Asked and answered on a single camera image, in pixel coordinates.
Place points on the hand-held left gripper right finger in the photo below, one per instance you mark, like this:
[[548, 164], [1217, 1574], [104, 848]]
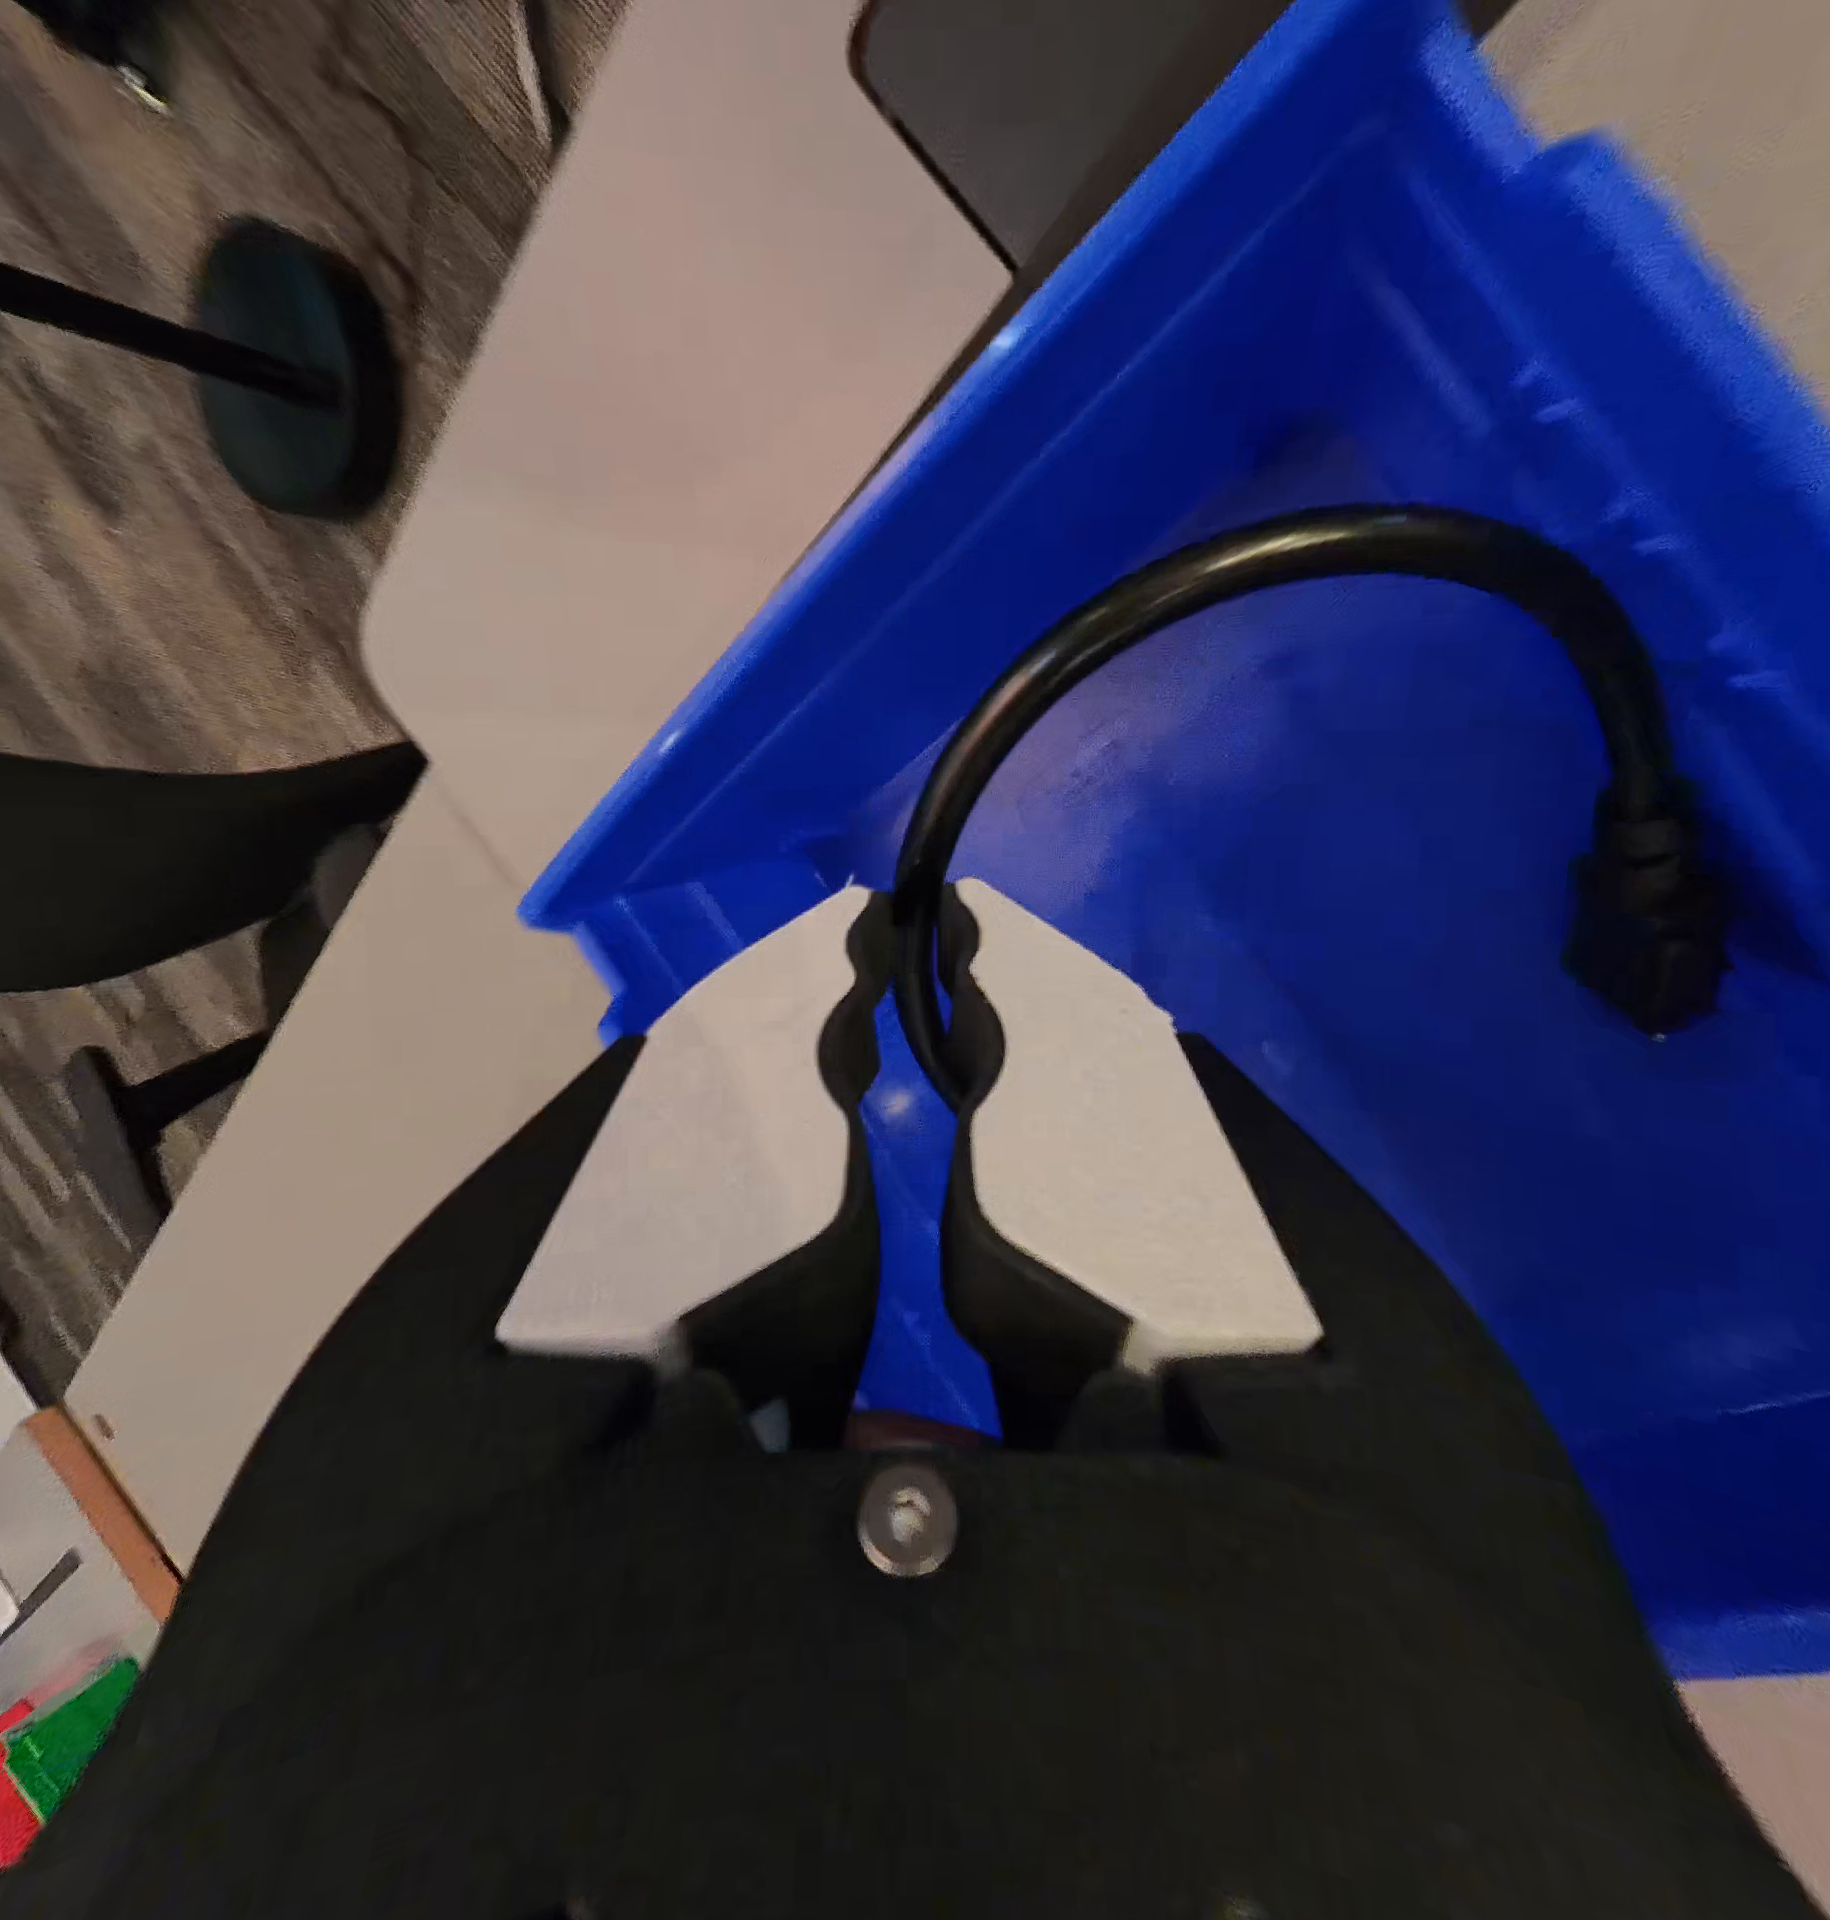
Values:
[[1127, 1201]]

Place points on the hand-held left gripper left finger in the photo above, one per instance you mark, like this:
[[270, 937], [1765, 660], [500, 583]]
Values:
[[707, 1185]]

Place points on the blue plastic bin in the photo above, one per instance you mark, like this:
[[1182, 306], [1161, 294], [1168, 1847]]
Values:
[[1307, 900]]

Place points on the black office chair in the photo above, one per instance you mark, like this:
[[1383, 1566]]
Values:
[[137, 870]]

